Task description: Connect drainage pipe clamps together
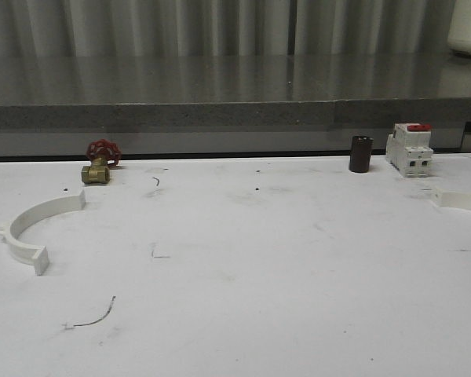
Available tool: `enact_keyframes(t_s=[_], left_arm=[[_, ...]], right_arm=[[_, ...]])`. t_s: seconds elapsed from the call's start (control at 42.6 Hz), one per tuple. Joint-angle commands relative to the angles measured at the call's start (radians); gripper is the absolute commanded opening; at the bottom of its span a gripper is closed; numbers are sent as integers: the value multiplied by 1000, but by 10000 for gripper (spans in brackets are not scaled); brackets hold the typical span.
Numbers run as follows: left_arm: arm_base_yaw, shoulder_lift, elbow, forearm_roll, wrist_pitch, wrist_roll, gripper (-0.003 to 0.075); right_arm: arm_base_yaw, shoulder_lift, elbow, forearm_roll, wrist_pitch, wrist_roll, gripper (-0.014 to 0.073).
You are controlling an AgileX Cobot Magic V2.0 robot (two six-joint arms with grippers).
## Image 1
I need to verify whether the white half pipe clamp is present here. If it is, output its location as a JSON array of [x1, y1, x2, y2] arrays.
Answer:
[[0, 202, 49, 276], [431, 188, 471, 211]]

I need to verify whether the dark brown cylindrical capacitor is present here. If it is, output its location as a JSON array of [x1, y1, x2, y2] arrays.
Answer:
[[349, 135, 373, 174]]

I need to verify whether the brass valve red handwheel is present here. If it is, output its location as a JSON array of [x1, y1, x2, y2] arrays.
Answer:
[[81, 139, 122, 185]]

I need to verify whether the grey stone counter slab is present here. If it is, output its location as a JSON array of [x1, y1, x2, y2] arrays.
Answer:
[[0, 53, 471, 133]]

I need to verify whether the white container in background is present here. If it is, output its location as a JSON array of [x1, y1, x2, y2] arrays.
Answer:
[[447, 0, 471, 56]]

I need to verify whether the white circuit breaker red switch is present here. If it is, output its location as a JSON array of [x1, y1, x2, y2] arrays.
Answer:
[[385, 123, 433, 178]]

